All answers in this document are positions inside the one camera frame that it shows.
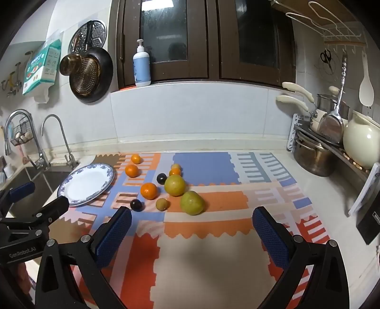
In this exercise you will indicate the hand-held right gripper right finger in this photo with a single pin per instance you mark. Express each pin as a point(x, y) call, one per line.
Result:
point(270, 240)

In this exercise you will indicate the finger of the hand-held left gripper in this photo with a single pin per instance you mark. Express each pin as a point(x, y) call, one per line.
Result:
point(55, 206)
point(22, 190)

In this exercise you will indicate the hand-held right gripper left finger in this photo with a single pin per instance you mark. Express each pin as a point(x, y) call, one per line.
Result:
point(114, 234)

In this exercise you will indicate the dark purple plum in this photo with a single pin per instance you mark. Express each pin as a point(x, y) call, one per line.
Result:
point(161, 178)
point(137, 205)

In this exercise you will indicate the blue patterned white plate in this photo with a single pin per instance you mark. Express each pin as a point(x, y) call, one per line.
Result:
point(86, 184)

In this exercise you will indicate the orange mandarin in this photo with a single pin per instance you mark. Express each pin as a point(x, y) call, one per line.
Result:
point(148, 190)
point(175, 172)
point(136, 159)
point(132, 170)

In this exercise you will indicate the yellow-green citrus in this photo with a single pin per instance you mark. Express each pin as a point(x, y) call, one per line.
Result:
point(192, 203)
point(175, 185)

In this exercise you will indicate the stainless steel sink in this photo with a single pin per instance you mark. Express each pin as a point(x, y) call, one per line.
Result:
point(38, 181)

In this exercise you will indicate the chrome kitchen faucet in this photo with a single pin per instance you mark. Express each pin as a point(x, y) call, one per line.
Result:
point(35, 142)

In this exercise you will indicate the small yellow plum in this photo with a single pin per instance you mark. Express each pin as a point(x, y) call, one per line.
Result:
point(176, 165)
point(162, 204)

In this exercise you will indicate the slim gooseneck steel faucet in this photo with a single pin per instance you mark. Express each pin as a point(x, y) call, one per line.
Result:
point(63, 139)

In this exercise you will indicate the colourful patterned foam mat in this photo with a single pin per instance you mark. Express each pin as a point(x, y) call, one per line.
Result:
point(207, 261)

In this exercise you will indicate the stainless steel pot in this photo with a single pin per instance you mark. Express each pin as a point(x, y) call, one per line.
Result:
point(311, 157)

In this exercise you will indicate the metal dish rack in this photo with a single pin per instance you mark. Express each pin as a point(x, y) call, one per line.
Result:
point(347, 159)

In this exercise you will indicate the boxed tissue pack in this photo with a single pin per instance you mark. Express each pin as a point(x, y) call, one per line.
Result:
point(40, 68)

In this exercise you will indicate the steel spatula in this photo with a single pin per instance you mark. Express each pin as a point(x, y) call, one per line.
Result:
point(331, 127)

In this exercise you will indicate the cream ceramic pot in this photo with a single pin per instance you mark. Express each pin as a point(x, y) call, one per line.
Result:
point(360, 142)

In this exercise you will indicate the black frying pan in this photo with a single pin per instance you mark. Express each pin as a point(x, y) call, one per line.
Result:
point(95, 77)

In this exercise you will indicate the small brass pot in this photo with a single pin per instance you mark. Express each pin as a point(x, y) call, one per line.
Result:
point(69, 64)

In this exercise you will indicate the steel lidded pot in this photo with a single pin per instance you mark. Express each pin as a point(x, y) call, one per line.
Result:
point(325, 102)

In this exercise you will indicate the white pump bottle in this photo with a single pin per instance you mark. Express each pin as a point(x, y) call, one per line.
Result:
point(142, 68)

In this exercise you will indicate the round metal steamer plate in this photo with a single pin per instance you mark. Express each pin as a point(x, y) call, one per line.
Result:
point(89, 34)

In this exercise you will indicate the white rice paddle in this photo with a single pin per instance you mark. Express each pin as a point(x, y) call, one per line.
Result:
point(366, 92)

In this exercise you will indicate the black scissors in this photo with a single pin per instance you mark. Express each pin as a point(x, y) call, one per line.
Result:
point(326, 58)

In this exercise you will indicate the brown framed window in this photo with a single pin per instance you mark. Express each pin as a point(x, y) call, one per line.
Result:
point(212, 44)

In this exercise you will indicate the brass wall hooks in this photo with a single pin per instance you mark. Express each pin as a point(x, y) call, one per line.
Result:
point(12, 80)

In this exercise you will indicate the wooden hook rail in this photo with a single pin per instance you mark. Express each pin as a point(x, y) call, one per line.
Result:
point(344, 44)

